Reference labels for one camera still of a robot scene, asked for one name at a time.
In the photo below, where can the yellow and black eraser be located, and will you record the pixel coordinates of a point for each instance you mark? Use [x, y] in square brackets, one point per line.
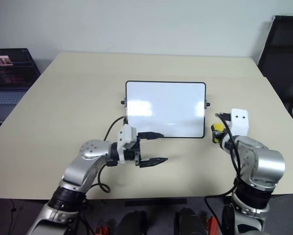
[218, 127]

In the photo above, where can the dark rounded shape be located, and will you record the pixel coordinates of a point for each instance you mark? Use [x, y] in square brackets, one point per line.
[189, 222]

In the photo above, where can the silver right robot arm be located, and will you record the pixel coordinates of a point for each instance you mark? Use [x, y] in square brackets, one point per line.
[261, 166]

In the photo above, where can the black framed whiteboard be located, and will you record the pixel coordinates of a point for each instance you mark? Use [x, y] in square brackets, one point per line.
[164, 110]

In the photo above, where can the open grey laptop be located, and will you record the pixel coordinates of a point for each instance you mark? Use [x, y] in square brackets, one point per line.
[9, 76]

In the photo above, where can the black framed panel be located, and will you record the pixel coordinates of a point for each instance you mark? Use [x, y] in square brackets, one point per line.
[283, 54]

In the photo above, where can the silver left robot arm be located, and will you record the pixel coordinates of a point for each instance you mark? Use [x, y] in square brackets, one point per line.
[87, 159]

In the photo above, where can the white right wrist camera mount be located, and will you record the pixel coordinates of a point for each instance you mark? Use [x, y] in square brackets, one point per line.
[239, 121]

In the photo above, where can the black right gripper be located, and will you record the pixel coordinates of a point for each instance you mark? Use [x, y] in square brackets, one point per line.
[224, 140]

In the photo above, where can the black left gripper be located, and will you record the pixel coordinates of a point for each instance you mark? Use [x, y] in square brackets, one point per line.
[136, 153]

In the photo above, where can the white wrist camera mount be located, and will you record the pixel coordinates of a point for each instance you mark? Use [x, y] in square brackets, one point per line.
[127, 139]
[239, 121]

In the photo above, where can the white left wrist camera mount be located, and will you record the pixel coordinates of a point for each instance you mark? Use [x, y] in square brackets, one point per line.
[127, 139]

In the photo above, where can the red plastic part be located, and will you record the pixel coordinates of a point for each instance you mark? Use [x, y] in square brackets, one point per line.
[211, 224]
[101, 230]

